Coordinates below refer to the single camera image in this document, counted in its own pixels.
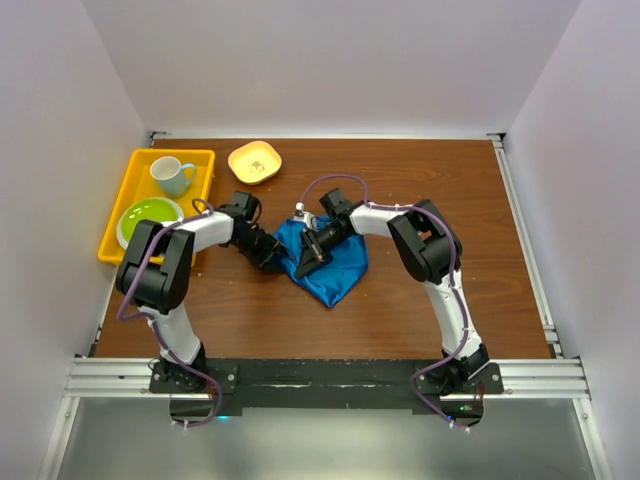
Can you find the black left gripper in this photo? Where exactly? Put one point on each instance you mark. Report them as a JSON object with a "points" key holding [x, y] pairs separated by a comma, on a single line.
{"points": [[270, 246]]}

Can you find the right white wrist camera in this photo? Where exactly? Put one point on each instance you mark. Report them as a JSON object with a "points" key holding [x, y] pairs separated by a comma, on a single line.
{"points": [[303, 216]]}

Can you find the blue cloth napkin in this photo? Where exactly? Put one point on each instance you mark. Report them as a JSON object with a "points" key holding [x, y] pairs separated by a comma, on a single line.
{"points": [[331, 283]]}

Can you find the yellow plastic tray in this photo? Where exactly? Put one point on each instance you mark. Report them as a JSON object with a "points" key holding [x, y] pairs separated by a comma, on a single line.
{"points": [[141, 197]]}

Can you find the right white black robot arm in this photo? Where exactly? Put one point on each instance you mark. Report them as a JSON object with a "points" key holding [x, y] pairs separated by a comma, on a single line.
{"points": [[430, 252]]}

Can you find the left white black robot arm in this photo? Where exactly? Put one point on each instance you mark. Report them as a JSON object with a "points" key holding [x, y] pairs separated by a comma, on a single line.
{"points": [[155, 273]]}

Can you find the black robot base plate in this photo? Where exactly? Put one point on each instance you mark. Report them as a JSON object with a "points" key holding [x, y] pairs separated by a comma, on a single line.
{"points": [[347, 384]]}

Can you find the yellow square bowl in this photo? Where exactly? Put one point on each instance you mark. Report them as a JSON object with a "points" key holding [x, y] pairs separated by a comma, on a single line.
{"points": [[254, 162]]}

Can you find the green plate white rim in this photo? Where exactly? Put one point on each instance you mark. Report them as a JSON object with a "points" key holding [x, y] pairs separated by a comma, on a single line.
{"points": [[157, 209]]}

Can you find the light blue ceramic mug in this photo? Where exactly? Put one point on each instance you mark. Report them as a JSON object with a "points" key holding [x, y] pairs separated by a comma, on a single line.
{"points": [[173, 177]]}

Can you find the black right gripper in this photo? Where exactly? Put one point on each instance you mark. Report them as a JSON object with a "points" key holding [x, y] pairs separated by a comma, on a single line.
{"points": [[313, 254]]}

